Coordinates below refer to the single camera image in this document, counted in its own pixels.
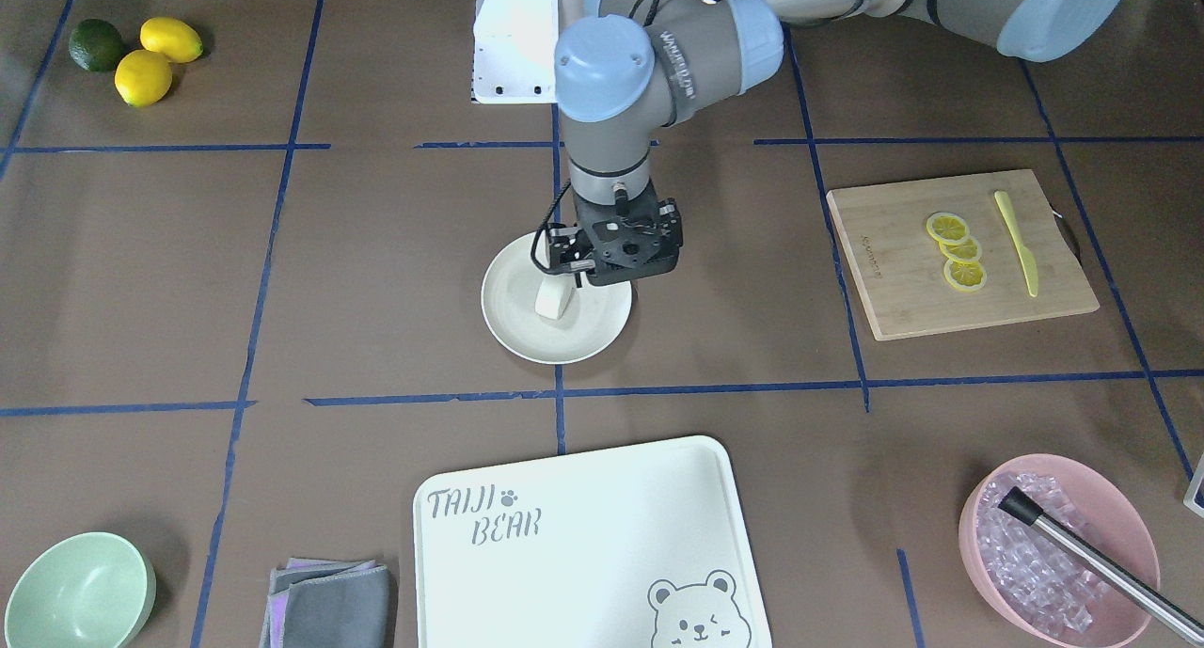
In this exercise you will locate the lemon slice top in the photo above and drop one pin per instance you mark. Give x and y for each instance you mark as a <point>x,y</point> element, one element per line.
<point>947,228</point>

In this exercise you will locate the green lime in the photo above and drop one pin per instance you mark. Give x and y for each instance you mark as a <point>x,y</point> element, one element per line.
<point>96,46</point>

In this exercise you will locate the steel muddler black tip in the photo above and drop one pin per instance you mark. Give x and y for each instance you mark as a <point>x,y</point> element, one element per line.
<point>1025,509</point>

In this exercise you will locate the clear ice cubes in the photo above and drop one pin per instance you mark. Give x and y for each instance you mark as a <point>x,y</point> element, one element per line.
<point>1049,589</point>

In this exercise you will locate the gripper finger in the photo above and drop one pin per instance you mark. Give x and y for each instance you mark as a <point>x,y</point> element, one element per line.
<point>577,269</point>

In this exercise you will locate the light green bowl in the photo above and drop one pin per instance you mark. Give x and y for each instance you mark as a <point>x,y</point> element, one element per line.
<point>90,590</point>

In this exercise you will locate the yellow lemon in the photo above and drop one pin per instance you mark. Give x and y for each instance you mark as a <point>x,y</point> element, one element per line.
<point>175,39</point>
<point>143,78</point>

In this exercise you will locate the cream round plate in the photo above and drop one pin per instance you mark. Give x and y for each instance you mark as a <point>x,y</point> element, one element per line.
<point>594,318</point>

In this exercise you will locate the yellow plastic knife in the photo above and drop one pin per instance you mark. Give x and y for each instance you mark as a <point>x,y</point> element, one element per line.
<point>1027,259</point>

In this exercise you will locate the metal cutting board handle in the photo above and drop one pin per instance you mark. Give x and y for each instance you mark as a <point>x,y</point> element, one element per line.
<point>1068,234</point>

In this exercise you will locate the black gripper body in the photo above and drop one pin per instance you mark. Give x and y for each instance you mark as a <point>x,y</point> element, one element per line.
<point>567,250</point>

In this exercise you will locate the pink bowl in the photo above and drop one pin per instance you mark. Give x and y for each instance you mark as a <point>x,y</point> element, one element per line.
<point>1124,537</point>

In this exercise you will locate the yellow lemon lower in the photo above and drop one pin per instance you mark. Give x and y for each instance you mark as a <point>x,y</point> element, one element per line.
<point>143,78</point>

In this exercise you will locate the lemon slice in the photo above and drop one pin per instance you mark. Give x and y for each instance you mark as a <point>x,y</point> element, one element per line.
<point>967,251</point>
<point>947,228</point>
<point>965,276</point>

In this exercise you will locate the grey folded cloth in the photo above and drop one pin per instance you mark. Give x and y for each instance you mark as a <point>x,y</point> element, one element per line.
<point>327,603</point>

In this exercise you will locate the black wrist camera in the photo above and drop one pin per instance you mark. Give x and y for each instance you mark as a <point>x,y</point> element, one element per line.
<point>637,237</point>

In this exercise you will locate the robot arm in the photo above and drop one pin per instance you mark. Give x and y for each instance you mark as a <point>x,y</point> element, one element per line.
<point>629,67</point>

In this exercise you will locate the bamboo cutting board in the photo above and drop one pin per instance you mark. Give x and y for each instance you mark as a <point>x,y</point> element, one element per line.
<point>898,268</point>

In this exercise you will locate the yellow lemon upper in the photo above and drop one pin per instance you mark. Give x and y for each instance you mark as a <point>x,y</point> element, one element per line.
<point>175,39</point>

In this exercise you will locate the lemon slice bottom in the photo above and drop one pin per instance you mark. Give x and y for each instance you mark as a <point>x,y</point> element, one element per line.
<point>965,276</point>

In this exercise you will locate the white bear tray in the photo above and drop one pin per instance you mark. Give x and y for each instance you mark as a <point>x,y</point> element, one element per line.
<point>637,546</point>

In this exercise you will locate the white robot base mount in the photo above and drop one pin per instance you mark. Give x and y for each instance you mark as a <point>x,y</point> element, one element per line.
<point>514,42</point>

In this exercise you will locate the lemon slice middle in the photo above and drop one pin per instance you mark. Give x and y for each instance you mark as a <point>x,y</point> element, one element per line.
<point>967,251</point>

